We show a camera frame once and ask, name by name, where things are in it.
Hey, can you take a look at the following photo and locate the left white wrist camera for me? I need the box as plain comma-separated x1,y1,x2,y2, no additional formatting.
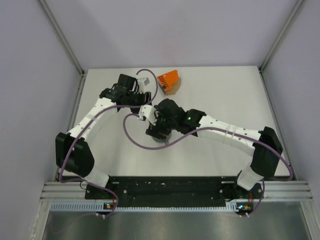
137,77,150,93

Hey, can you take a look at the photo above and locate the grey slotted cable duct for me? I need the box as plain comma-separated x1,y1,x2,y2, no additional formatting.
50,201,249,213

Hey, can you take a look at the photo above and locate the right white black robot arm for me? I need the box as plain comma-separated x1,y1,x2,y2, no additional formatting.
139,99,283,198

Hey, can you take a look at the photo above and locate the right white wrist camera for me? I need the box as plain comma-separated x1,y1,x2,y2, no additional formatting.
138,104,157,126

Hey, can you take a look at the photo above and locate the orange coffee filter box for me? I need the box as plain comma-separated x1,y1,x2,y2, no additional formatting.
157,69,182,97

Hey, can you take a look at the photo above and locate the left aluminium frame post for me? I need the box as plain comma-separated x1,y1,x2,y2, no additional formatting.
36,0,85,76

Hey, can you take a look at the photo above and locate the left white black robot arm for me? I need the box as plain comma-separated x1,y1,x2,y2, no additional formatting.
55,74,152,199

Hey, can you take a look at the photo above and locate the aluminium frame post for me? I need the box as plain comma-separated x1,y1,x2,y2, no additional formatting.
259,0,307,74
36,0,85,76

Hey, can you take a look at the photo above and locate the clear glass coffee server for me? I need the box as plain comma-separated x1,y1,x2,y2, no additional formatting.
151,133,172,145

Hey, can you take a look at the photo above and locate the aluminium front rail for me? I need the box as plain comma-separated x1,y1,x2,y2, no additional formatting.
40,178,313,205

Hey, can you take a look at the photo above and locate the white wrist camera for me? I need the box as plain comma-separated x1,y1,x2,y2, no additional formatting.
137,77,150,93
138,104,157,126

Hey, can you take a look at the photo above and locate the right aluminium frame post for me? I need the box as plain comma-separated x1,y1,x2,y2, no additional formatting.
259,0,307,74

